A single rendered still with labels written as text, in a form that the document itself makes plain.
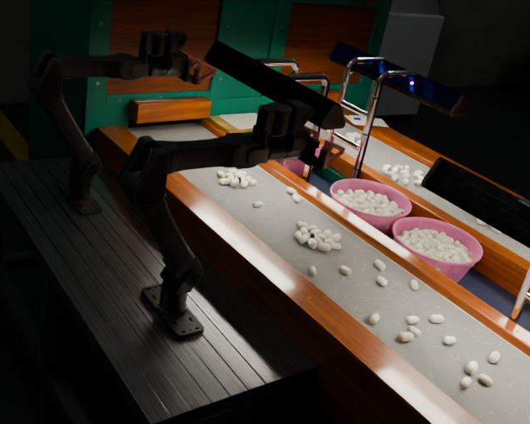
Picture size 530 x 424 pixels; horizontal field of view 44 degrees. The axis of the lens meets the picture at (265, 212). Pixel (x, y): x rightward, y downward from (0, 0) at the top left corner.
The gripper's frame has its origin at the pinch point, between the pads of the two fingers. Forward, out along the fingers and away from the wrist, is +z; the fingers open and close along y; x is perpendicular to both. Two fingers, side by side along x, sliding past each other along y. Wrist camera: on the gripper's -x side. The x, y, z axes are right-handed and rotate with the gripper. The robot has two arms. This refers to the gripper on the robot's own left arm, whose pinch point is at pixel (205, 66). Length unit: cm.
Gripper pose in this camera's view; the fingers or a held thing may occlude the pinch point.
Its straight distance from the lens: 207.2
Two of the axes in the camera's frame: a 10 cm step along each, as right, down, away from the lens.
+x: -1.8, 8.8, 4.4
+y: -5.6, -4.6, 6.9
